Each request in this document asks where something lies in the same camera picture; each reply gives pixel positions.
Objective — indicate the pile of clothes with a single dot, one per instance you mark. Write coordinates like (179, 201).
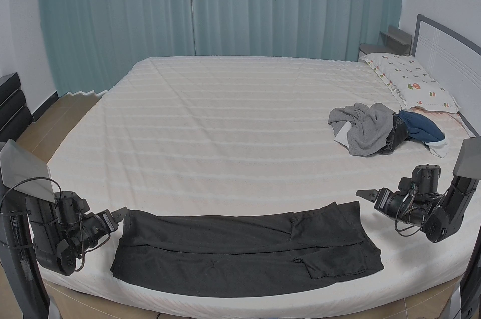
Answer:
(368, 129)

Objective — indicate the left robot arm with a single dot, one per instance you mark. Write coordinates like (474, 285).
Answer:
(49, 234)

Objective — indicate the white printed pillow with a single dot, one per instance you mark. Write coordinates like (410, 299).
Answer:
(413, 82)

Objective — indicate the black chest of drawers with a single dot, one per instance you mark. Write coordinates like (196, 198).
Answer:
(13, 107)

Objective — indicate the black T-shirt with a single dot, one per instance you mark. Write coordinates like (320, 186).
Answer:
(233, 250)

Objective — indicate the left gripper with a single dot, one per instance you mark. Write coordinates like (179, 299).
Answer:
(98, 229)

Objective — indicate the grey bedside table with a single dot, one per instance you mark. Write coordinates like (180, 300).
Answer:
(394, 36)

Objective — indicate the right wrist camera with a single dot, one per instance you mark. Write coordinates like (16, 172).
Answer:
(405, 185)

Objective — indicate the bed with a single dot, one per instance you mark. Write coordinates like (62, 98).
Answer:
(225, 129)

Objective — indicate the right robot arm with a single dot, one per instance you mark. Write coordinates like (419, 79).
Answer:
(447, 219)

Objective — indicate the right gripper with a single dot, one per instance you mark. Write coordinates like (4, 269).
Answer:
(394, 206)

